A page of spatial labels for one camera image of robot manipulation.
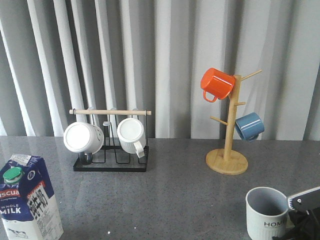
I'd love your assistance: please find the blue white milk carton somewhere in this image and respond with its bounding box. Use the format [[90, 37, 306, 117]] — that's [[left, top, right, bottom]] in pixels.
[[0, 154, 64, 240]]

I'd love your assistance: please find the white HOME mug grey inside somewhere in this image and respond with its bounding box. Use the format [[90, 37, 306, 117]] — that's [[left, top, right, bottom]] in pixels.
[[245, 186, 289, 240]]

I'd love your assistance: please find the white ribbed mug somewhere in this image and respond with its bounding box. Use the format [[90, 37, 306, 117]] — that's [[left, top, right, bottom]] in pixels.
[[117, 118, 147, 158]]

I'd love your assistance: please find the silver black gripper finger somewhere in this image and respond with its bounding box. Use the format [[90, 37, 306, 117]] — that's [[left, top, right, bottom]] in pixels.
[[287, 186, 320, 212]]

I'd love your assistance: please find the grey pleated curtain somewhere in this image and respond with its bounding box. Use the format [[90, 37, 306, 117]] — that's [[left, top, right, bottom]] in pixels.
[[0, 0, 320, 141]]

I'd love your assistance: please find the black wire mug rack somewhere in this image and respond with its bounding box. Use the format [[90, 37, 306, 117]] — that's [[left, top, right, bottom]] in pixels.
[[69, 108, 152, 172]]

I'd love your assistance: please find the wooden mug tree stand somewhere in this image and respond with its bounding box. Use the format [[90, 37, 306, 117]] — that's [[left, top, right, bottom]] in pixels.
[[205, 69, 262, 175]]

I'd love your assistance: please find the white smooth mug black handle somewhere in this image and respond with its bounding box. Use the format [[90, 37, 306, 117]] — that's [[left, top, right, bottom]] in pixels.
[[63, 122, 105, 165]]

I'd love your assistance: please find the blue enamel mug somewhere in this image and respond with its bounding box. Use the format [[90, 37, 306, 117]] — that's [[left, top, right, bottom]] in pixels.
[[235, 112, 265, 142]]

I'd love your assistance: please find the orange enamel mug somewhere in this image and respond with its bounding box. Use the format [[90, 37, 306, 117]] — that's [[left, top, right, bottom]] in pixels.
[[200, 68, 236, 103]]

